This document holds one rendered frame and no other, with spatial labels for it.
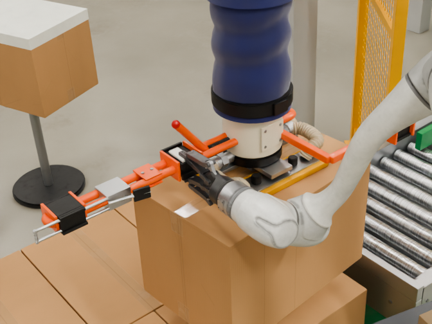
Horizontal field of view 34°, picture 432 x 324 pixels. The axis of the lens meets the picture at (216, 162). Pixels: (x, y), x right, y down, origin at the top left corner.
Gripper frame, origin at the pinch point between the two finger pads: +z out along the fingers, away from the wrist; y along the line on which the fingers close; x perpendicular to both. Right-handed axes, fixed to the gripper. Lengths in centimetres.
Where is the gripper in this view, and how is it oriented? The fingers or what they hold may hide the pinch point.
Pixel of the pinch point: (180, 161)
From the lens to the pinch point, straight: 189.6
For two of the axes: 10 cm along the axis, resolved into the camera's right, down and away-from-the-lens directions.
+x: 7.8, -3.7, 5.0
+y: 0.5, 8.4, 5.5
